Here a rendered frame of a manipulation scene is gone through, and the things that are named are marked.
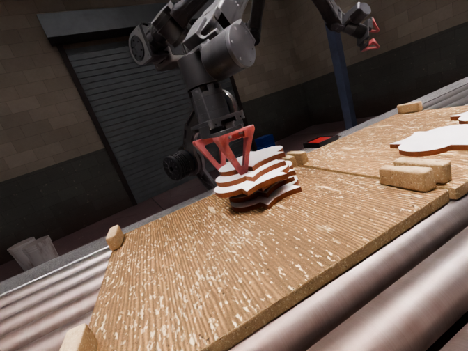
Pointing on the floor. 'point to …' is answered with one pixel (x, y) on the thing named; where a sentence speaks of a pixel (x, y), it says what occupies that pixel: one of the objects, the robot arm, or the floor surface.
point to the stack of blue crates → (264, 141)
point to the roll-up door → (61, 24)
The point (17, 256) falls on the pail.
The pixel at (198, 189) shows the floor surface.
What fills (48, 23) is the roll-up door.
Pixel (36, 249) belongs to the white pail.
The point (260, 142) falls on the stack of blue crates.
